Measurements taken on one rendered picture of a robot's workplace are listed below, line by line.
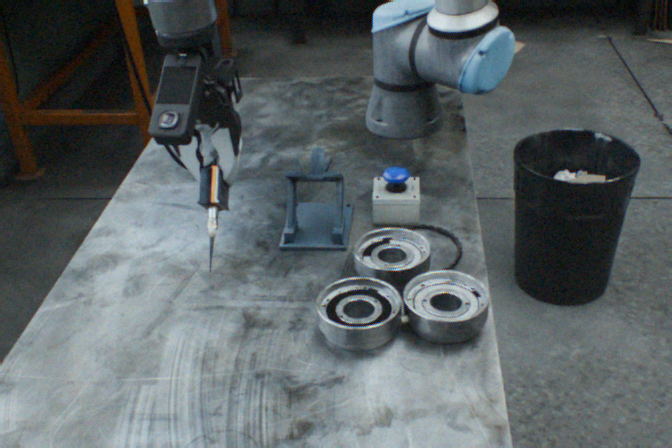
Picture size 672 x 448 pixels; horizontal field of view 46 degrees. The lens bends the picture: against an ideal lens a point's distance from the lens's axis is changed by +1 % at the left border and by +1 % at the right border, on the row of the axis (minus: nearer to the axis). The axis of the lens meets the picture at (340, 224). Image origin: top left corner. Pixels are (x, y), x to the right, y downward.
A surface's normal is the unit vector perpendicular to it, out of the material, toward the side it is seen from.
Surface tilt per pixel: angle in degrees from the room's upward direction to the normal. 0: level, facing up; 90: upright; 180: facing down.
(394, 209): 90
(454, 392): 0
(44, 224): 0
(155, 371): 0
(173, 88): 34
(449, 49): 100
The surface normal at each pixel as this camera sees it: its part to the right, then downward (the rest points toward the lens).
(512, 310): -0.04, -0.85
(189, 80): -0.13, -0.42
